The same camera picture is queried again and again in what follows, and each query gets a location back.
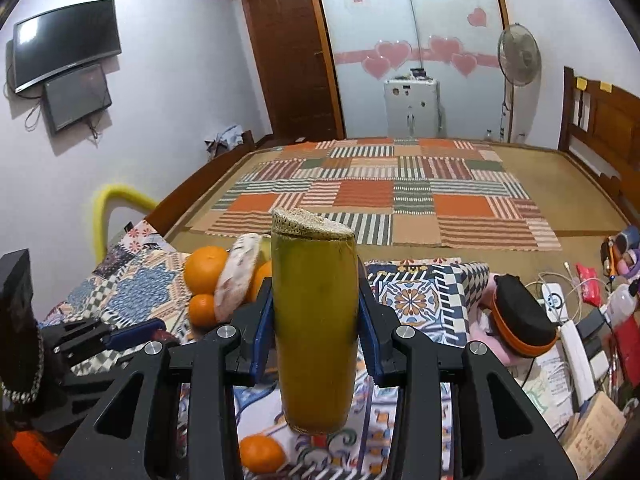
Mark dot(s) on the standing electric fan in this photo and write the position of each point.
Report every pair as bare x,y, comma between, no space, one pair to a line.
519,55

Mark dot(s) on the wall-mounted black television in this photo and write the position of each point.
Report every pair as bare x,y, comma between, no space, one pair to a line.
65,42

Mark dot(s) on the frosted sliding wardrobe with hearts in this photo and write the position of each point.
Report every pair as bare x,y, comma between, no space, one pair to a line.
425,20

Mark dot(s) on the brown kraft notebook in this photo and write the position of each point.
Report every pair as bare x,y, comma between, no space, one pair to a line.
597,427

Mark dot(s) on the red snack packet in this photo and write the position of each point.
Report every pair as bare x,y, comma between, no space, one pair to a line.
587,282

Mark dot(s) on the black pouch with orange trim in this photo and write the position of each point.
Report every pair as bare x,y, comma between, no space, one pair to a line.
520,312

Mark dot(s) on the large orange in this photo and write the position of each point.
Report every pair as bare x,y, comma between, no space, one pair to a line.
261,282
205,270

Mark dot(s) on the pile of clothes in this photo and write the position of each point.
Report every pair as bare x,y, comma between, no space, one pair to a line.
227,142

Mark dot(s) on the striped patchwork blanket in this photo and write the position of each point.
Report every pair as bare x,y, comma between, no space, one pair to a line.
390,195

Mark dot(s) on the white power strip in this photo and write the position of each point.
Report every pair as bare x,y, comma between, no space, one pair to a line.
555,300

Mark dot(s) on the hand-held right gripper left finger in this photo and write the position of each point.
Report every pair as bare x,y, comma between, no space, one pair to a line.
262,342

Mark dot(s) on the white box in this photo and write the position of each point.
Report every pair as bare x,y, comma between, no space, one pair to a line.
575,350

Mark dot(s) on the small mandarin orange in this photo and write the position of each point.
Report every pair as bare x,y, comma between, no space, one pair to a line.
262,454
202,311

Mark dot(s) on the wooden bed headboard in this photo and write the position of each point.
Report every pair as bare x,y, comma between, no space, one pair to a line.
605,125

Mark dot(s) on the straw bed mat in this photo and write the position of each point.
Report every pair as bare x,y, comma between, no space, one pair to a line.
575,195

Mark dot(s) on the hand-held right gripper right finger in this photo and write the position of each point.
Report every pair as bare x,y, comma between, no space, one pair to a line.
372,355

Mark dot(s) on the small black wall monitor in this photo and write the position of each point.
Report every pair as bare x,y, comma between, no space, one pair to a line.
77,97

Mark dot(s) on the patterned patchwork quilt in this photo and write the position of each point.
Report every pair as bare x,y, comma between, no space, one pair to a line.
145,280

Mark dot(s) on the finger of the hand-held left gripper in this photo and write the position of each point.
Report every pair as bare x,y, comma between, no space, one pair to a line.
95,380
135,332

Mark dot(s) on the wooden bed side rail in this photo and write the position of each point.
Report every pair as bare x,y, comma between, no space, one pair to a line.
200,185

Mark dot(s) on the pink cloth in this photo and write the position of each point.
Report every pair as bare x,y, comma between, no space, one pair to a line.
487,345

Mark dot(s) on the yellow foam tube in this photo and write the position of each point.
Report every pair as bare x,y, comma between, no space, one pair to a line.
112,195

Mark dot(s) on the brown wooden door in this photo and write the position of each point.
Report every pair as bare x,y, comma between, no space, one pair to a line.
295,60

